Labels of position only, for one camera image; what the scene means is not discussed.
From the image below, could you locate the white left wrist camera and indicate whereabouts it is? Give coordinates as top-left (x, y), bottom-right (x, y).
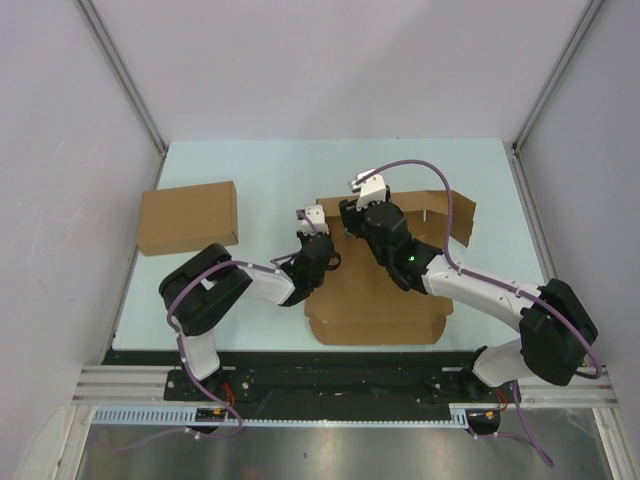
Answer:
top-left (296, 204), bottom-right (330, 236)

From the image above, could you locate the aluminium corner post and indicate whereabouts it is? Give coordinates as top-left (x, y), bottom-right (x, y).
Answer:
top-left (512, 0), bottom-right (606, 151)
top-left (73, 0), bottom-right (168, 159)

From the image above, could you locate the folded brown cardboard box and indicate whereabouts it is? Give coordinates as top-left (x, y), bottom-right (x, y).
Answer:
top-left (137, 181), bottom-right (239, 256)

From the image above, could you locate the brown cardboard box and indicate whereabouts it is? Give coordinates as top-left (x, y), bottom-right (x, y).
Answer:
top-left (137, 181), bottom-right (239, 256)
top-left (304, 190), bottom-right (476, 346)

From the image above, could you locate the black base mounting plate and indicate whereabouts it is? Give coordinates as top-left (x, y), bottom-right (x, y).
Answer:
top-left (103, 349), bottom-right (523, 406)

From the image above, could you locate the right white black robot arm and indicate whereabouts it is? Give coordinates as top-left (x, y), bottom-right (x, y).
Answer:
top-left (339, 200), bottom-right (598, 401)

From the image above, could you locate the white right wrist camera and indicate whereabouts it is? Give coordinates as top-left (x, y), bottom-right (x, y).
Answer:
top-left (349, 169), bottom-right (388, 211)

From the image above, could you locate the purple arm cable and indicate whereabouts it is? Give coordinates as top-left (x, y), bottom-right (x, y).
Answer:
top-left (92, 209), bottom-right (321, 454)
top-left (352, 158), bottom-right (606, 469)

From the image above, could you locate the left aluminium corner post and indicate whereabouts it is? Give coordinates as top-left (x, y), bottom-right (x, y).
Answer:
top-left (73, 0), bottom-right (168, 159)

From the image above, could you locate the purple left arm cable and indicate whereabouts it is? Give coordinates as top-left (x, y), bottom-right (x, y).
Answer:
top-left (92, 209), bottom-right (321, 454)

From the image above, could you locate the right aluminium corner post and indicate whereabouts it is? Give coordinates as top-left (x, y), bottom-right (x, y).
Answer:
top-left (512, 0), bottom-right (606, 151)

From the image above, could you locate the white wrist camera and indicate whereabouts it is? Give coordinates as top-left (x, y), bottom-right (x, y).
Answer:
top-left (349, 169), bottom-right (388, 211)
top-left (296, 204), bottom-right (330, 236)

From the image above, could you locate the grey slotted cable duct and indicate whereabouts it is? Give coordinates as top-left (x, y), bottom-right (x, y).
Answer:
top-left (93, 404), bottom-right (501, 427)

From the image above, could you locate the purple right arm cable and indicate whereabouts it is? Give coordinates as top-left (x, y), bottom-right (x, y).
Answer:
top-left (352, 158), bottom-right (606, 469)

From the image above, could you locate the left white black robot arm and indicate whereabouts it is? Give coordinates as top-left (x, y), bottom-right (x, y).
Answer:
top-left (158, 223), bottom-right (341, 400)

